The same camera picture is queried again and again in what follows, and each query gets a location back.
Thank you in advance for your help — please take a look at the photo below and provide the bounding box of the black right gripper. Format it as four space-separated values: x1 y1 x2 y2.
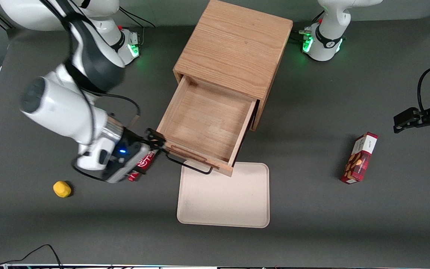
104 128 168 184

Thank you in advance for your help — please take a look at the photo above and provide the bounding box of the wooden drawer with black handle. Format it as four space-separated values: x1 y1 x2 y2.
156 74 258 177

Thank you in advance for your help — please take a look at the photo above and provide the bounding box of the wooden drawer cabinet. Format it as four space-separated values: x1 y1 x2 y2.
173 0 294 132

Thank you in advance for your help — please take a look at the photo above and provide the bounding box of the red cookie box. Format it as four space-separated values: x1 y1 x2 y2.
340 132 379 185

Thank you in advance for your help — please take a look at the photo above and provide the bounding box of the beige plastic tray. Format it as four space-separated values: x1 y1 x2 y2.
177 161 270 229

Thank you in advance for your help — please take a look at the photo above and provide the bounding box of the yellow lemon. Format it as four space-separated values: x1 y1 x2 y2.
53 181 72 198

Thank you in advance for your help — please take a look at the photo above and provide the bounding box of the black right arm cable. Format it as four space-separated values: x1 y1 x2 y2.
39 0 141 129

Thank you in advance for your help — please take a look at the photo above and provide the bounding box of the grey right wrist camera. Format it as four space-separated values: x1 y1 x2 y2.
74 144 112 171

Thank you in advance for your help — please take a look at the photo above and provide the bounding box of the black right base cable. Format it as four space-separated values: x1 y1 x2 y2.
117 8 156 46

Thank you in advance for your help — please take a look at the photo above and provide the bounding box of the black base cable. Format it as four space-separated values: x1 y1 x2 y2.
117 8 156 46
293 10 325 38

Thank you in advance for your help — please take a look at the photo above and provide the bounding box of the black left base cable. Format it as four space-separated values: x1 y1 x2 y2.
293 10 325 38

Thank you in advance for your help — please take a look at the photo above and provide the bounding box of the black cable on table edge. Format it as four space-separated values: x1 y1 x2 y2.
0 236 64 269

